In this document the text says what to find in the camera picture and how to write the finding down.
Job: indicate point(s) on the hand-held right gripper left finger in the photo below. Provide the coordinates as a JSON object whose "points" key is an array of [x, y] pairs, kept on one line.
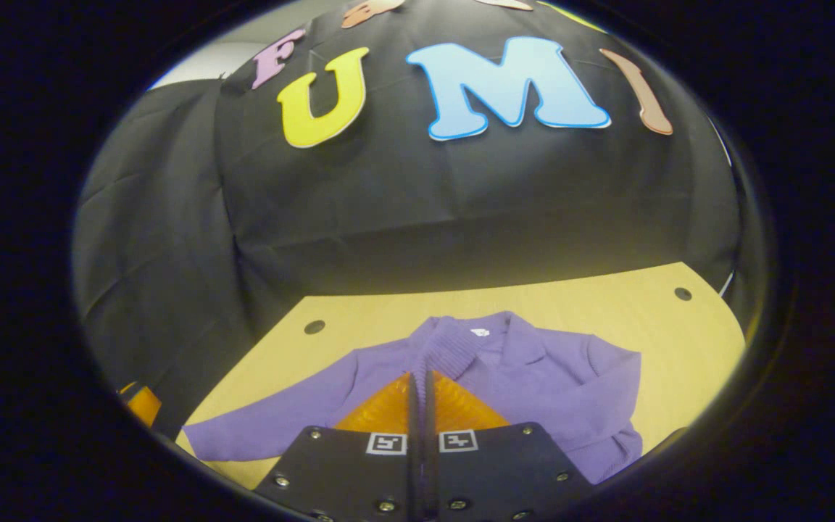
{"points": [[359, 471]]}

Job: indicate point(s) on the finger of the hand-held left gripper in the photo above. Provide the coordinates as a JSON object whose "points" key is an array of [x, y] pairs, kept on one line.
{"points": [[143, 406]]}

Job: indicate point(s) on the purple knit cardigan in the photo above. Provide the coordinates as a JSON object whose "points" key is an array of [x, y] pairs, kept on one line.
{"points": [[548, 377]]}

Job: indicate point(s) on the black backdrop cloth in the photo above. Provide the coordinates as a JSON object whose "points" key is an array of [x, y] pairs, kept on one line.
{"points": [[403, 210]]}

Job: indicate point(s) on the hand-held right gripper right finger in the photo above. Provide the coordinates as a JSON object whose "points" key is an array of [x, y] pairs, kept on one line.
{"points": [[490, 471]]}

